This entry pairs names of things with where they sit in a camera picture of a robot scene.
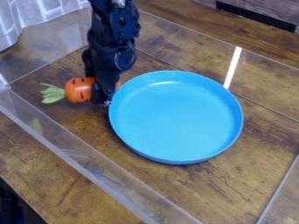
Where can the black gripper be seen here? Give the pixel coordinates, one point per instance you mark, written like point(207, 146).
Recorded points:
point(107, 58)

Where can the orange toy carrot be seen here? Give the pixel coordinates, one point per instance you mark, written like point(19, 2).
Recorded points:
point(77, 91)

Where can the blue round tray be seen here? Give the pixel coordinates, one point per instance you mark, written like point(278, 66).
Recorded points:
point(177, 117)

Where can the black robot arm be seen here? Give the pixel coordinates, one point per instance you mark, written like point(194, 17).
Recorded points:
point(115, 16)

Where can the white patterned curtain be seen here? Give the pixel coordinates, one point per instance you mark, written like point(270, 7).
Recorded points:
point(23, 13)

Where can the clear acrylic barrier strip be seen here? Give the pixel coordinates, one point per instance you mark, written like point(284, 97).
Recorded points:
point(131, 192)

